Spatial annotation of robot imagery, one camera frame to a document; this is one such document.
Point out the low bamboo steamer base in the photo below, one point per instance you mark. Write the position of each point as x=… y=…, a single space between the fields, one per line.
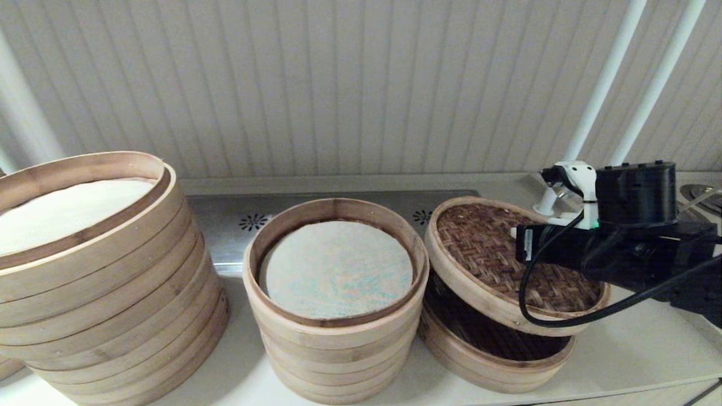
x=479 y=366

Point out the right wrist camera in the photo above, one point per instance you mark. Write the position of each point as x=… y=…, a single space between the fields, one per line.
x=584 y=180

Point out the woven bamboo steamer lid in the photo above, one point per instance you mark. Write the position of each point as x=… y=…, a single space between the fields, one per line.
x=479 y=248

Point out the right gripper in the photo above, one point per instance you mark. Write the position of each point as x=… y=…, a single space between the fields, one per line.
x=634 y=194

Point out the stainless steel vent panel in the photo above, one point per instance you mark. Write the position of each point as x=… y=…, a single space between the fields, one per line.
x=225 y=231

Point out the medium bamboo steamer stack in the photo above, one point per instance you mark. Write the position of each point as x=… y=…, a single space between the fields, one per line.
x=333 y=355

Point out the round metal disc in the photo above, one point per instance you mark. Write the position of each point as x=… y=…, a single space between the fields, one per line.
x=702 y=197

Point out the large bamboo steamer stack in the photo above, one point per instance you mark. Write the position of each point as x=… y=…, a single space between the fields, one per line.
x=113 y=316

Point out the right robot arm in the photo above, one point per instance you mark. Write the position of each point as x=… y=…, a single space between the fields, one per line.
x=699 y=299

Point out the white pipe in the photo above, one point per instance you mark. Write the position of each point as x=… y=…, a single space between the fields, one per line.
x=603 y=84
x=665 y=73

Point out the white steamer liner cloth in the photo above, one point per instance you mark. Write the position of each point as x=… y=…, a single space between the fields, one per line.
x=338 y=270
x=62 y=214

